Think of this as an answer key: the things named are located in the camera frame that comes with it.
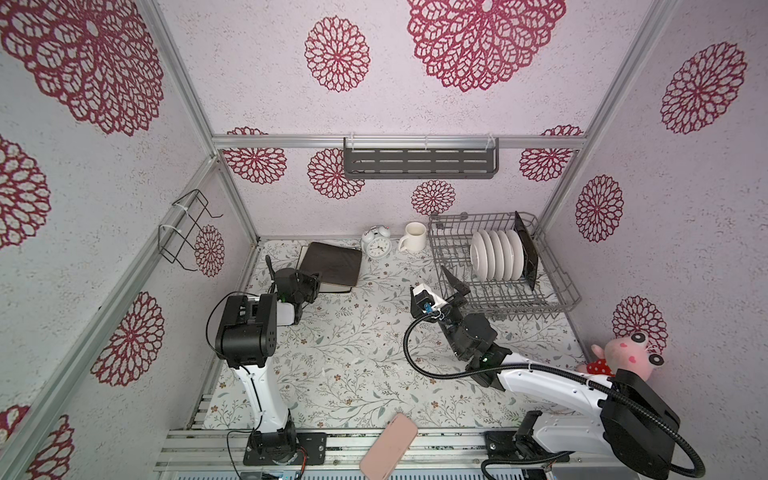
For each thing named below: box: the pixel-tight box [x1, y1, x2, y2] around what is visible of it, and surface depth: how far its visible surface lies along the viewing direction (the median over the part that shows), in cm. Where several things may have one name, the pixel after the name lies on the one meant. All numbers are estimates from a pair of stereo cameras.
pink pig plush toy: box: [576, 332, 665, 381], surface depth 76 cm
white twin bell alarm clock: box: [361, 225, 393, 259], surface depth 111 cm
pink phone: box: [360, 413, 418, 480], surface depth 74 cm
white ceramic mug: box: [398, 221, 427, 252], surface depth 115 cm
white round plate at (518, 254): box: [506, 230, 524, 281], surface depth 99 cm
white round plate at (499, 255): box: [489, 230, 504, 282], surface depth 99 cm
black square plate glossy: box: [514, 210, 539, 291], surface depth 98 cm
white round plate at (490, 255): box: [479, 229, 495, 282], surface depth 99 cm
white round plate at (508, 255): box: [496, 230, 514, 282], surface depth 99 cm
